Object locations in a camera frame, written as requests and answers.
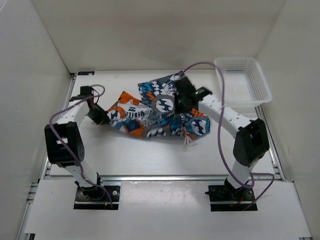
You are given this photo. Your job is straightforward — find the dark label sticker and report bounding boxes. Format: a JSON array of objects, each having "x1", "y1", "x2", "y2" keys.
[{"x1": 77, "y1": 71, "x2": 95, "y2": 76}]

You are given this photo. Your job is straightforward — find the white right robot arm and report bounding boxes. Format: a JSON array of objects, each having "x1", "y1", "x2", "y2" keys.
[{"x1": 174, "y1": 76, "x2": 270, "y2": 200}]

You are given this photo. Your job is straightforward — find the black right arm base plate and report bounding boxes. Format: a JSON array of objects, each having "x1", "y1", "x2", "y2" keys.
[{"x1": 205, "y1": 185, "x2": 258, "y2": 212}]

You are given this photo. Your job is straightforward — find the aluminium table edge rail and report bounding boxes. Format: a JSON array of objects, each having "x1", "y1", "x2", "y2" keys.
[{"x1": 42, "y1": 173, "x2": 285, "y2": 183}]

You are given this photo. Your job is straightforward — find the white plastic mesh basket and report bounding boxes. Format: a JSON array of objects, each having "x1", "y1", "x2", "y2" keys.
[{"x1": 214, "y1": 57, "x2": 272, "y2": 109}]

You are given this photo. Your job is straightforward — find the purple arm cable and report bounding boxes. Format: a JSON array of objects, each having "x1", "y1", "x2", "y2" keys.
[
  {"x1": 48, "y1": 84, "x2": 114, "y2": 210},
  {"x1": 181, "y1": 61, "x2": 275, "y2": 211}
]

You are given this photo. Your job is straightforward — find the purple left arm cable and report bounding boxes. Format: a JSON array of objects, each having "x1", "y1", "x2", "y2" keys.
[{"x1": 48, "y1": 84, "x2": 114, "y2": 210}]

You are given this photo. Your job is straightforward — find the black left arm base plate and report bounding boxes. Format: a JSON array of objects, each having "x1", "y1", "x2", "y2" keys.
[{"x1": 73, "y1": 181, "x2": 121, "y2": 210}]

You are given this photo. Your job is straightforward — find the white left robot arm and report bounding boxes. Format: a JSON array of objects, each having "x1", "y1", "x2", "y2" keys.
[{"x1": 44, "y1": 84, "x2": 111, "y2": 201}]

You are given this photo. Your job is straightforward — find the colourful patterned shorts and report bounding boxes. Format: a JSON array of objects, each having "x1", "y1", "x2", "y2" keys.
[{"x1": 107, "y1": 72, "x2": 211, "y2": 146}]

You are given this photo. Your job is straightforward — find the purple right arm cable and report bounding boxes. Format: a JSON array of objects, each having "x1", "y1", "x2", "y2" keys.
[{"x1": 181, "y1": 61, "x2": 275, "y2": 211}]

